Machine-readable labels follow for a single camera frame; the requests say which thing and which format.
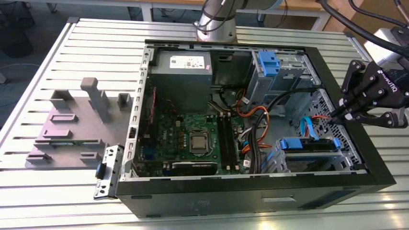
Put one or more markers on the black PC case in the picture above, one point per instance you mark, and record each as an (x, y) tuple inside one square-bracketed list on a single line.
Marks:
[(224, 196)]

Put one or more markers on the wooden desk white frame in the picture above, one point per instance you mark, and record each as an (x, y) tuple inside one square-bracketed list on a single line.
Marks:
[(303, 12)]

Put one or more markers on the grey metal drive cage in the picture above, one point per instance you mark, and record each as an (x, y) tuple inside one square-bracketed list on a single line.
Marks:
[(265, 86)]

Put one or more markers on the green motherboard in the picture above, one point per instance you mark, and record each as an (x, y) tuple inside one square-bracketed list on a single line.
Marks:
[(208, 122)]

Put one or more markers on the CPU socket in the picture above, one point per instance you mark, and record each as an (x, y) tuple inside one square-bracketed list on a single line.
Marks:
[(197, 132)]

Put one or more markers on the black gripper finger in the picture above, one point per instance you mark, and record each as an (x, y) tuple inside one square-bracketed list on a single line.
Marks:
[(380, 117), (350, 79)]

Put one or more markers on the blue plastic drive latch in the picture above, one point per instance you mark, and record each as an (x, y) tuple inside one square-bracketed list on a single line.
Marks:
[(268, 63)]

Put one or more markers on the grey power supply unit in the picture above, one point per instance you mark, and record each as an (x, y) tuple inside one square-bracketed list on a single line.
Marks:
[(181, 91)]

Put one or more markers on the silver CPU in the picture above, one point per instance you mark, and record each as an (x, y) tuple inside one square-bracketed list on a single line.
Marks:
[(199, 143)]

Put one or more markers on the wooden cabinet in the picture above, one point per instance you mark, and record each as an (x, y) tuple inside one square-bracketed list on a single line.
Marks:
[(361, 21)]

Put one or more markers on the grey parts rack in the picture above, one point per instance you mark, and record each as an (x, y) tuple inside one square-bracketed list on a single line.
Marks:
[(83, 129)]

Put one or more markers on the black RAM slot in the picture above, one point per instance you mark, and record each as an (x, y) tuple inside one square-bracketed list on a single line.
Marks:
[(224, 141), (232, 141)]

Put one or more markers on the green RAM stick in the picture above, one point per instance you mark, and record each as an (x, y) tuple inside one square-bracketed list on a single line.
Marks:
[(65, 143)]

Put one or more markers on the metal expansion slot bracket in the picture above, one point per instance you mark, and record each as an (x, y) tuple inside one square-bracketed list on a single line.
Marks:
[(112, 167)]

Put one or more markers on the black graphics card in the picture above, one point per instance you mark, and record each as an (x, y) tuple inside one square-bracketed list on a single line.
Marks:
[(192, 167)]

